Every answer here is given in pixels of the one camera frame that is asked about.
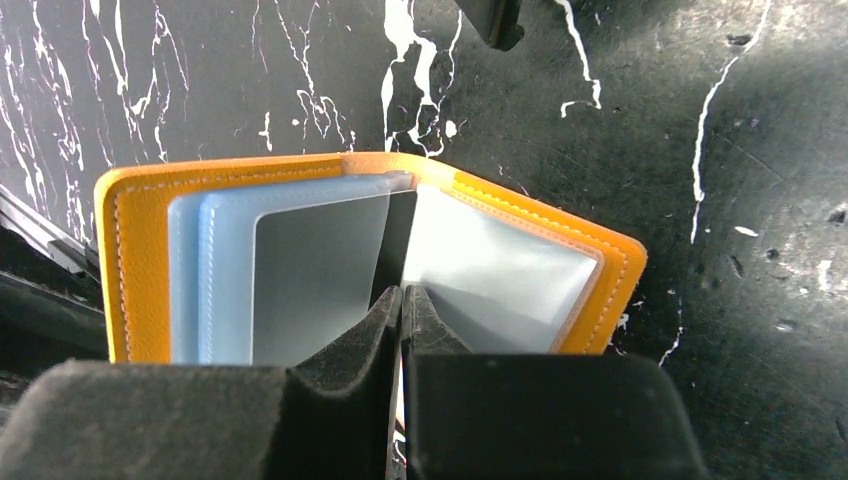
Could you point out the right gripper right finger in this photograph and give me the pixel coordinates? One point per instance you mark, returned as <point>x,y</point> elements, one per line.
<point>535,416</point>

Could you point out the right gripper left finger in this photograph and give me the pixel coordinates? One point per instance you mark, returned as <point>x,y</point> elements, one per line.
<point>330,417</point>

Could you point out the orange card holder wallet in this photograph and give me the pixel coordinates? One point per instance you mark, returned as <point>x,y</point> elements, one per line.
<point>266,260</point>

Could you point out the black card tray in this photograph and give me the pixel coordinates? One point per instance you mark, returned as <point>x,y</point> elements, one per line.
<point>495,21</point>

